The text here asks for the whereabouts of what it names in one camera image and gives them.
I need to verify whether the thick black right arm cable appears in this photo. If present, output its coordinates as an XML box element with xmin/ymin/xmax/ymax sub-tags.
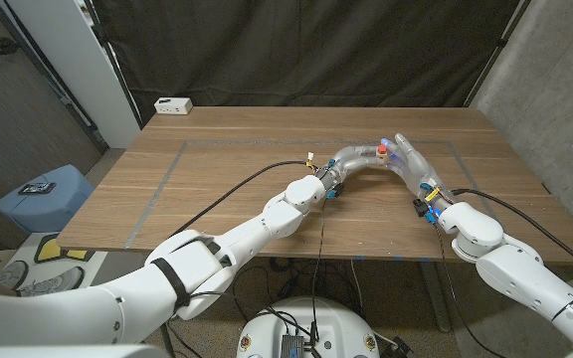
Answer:
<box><xmin>453</xmin><ymin>188</ymin><xmax>573</xmax><ymax>280</ymax></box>

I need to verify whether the black floor cable tangle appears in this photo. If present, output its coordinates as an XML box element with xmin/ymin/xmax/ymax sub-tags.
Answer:
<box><xmin>231</xmin><ymin>257</ymin><xmax>362</xmax><ymax>319</ymax></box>

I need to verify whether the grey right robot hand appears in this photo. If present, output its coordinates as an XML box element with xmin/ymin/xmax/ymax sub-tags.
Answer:
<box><xmin>379</xmin><ymin>132</ymin><xmax>458</xmax><ymax>206</ymax></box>

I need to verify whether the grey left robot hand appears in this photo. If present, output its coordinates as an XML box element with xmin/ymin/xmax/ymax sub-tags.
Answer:
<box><xmin>315</xmin><ymin>144</ymin><xmax>388</xmax><ymax>199</ymax></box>

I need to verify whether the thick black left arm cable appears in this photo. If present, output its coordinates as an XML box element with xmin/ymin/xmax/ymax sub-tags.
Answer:
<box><xmin>169</xmin><ymin>160</ymin><xmax>315</xmax><ymax>239</ymax></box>

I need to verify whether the blue plastic stool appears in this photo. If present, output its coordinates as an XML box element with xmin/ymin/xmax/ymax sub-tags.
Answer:
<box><xmin>0</xmin><ymin>164</ymin><xmax>96</xmax><ymax>235</ymax></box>

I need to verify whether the thin black right wrist wire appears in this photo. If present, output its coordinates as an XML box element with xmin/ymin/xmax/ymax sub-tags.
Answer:
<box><xmin>433</xmin><ymin>222</ymin><xmax>509</xmax><ymax>358</ymax></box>

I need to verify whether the black smartphone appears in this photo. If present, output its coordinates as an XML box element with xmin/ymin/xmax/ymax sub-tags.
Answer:
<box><xmin>18</xmin><ymin>181</ymin><xmax>58</xmax><ymax>196</ymax></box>

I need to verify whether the black metal rail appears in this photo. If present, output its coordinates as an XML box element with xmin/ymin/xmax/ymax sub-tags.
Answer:
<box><xmin>0</xmin><ymin>0</ymin><xmax>108</xmax><ymax>153</ymax></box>

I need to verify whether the black plug beside torso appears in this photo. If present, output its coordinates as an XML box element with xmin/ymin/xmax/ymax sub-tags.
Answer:
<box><xmin>389</xmin><ymin>336</ymin><xmax>415</xmax><ymax>358</ymax></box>

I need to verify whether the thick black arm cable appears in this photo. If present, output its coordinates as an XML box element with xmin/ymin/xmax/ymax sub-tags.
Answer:
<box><xmin>453</xmin><ymin>188</ymin><xmax>573</xmax><ymax>280</ymax></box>
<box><xmin>169</xmin><ymin>160</ymin><xmax>315</xmax><ymax>239</ymax></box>

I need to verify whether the white wall panel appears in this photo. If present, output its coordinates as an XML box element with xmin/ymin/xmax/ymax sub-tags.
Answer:
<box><xmin>5</xmin><ymin>0</ymin><xmax>141</xmax><ymax>149</ymax></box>

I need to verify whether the white board yellow black marking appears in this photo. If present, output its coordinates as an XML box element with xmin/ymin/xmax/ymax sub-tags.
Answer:
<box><xmin>20</xmin><ymin>231</ymin><xmax>111</xmax><ymax>272</ymax></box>

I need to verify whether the grey table leg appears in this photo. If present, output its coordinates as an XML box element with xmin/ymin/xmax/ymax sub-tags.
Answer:
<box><xmin>418</xmin><ymin>261</ymin><xmax>453</xmax><ymax>333</ymax></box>

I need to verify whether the white power strip box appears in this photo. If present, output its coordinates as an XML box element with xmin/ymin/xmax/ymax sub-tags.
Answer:
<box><xmin>153</xmin><ymin>96</ymin><xmax>194</xmax><ymax>115</ymax></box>

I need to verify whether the thin black left wrist wire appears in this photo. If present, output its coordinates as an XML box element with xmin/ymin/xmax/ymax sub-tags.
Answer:
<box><xmin>309</xmin><ymin>199</ymin><xmax>328</xmax><ymax>344</ymax></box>

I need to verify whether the black door handle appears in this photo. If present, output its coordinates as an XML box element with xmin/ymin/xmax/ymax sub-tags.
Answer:
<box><xmin>0</xmin><ymin>37</ymin><xmax>22</xmax><ymax>56</ymax></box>

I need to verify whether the white floor cable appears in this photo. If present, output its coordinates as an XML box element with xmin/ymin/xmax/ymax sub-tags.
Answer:
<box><xmin>349</xmin><ymin>259</ymin><xmax>365</xmax><ymax>312</ymax></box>

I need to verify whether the thin black wrist wire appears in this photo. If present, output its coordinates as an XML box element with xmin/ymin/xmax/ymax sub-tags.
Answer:
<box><xmin>433</xmin><ymin>222</ymin><xmax>509</xmax><ymax>358</ymax></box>
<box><xmin>309</xmin><ymin>199</ymin><xmax>328</xmax><ymax>344</ymax></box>

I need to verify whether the black backdrop stand pole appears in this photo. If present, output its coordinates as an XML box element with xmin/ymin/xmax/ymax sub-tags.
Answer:
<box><xmin>464</xmin><ymin>0</ymin><xmax>534</xmax><ymax>108</ymax></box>
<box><xmin>83</xmin><ymin>0</ymin><xmax>144</xmax><ymax>129</ymax></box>

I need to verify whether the black backdrop curtain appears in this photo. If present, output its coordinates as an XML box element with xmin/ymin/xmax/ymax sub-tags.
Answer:
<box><xmin>87</xmin><ymin>0</ymin><xmax>534</xmax><ymax>126</ymax></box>

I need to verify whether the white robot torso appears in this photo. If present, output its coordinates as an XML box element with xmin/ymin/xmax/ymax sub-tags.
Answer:
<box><xmin>236</xmin><ymin>296</ymin><xmax>381</xmax><ymax>358</ymax></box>

